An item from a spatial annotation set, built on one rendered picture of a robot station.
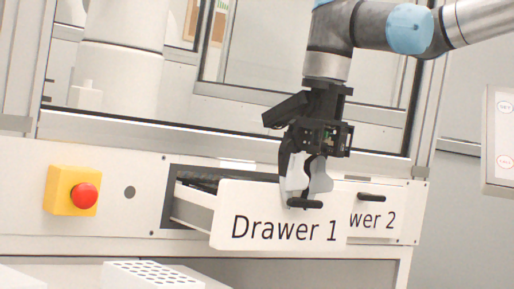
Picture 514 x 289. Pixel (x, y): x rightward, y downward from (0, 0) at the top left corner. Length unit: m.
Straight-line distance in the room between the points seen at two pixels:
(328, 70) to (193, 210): 0.32
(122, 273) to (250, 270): 0.46
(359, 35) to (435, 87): 0.58
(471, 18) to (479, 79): 1.72
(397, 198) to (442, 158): 1.35
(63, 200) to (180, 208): 0.23
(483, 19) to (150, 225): 0.63
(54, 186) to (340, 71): 0.47
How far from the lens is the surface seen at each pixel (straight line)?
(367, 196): 1.62
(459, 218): 3.03
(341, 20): 1.27
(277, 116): 1.35
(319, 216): 1.39
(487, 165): 1.95
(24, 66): 1.23
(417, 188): 1.82
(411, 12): 1.24
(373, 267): 1.79
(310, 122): 1.27
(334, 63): 1.28
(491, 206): 2.98
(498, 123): 2.04
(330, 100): 1.27
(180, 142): 1.38
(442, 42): 1.35
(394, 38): 1.24
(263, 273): 1.57
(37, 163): 1.25
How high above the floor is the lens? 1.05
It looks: 3 degrees down
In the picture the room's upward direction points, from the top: 10 degrees clockwise
